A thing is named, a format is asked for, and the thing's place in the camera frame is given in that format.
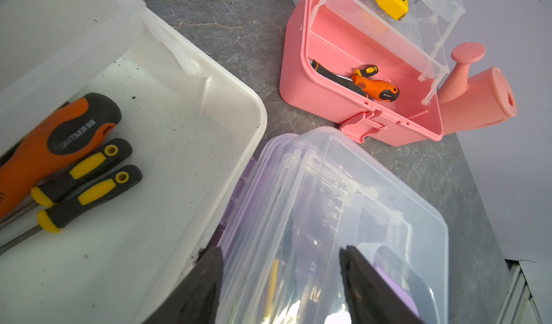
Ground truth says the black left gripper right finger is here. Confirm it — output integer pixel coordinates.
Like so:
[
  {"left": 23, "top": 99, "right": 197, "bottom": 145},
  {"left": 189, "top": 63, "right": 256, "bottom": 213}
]
[{"left": 339, "top": 246, "right": 422, "bottom": 324}]

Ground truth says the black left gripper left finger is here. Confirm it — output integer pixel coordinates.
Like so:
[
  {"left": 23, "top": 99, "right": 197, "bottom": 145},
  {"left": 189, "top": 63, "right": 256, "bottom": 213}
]
[{"left": 145, "top": 246, "right": 224, "bottom": 324}]

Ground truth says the purple clear-lid toolbox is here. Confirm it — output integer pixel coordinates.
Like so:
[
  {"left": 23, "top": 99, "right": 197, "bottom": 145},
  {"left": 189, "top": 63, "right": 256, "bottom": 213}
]
[{"left": 216, "top": 127, "right": 449, "bottom": 323}]

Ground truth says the white open toolbox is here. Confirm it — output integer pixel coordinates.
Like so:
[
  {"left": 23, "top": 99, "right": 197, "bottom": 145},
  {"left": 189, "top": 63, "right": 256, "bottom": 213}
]
[{"left": 1, "top": 0, "right": 267, "bottom": 323}]

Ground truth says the black yellow small screwdriver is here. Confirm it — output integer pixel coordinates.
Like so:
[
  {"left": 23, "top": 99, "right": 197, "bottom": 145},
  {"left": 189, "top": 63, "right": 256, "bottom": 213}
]
[{"left": 1, "top": 138, "right": 133, "bottom": 229}]

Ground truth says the orange black screwdriver white box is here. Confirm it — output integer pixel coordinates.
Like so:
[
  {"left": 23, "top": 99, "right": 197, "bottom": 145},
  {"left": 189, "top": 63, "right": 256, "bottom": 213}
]
[{"left": 1, "top": 93, "right": 122, "bottom": 218}]

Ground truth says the orange black screwdriver pink box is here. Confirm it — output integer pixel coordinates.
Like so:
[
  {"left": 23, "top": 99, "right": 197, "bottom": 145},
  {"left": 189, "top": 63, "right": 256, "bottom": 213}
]
[{"left": 351, "top": 75, "right": 400, "bottom": 102}]

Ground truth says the black yellow screwdriver pink box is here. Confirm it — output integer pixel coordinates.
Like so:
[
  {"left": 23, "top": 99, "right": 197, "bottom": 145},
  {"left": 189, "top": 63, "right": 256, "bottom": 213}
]
[{"left": 309, "top": 60, "right": 373, "bottom": 101}]

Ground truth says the pink watering can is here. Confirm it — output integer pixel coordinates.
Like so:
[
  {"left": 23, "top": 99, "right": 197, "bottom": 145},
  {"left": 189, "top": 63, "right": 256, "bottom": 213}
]
[{"left": 437, "top": 42, "right": 518, "bottom": 135}]

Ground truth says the pink open toolbox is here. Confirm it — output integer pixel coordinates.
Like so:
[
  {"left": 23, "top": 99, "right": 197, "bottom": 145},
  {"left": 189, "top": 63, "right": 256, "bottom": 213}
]
[{"left": 280, "top": 0, "right": 465, "bottom": 147}]

